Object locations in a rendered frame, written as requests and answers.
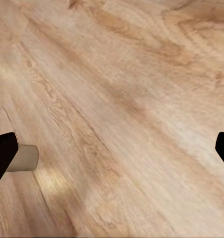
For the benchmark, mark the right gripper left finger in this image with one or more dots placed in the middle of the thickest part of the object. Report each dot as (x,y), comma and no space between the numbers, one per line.
(8,149)

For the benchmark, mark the pillar candle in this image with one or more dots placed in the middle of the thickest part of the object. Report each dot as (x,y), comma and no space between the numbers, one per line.
(26,159)

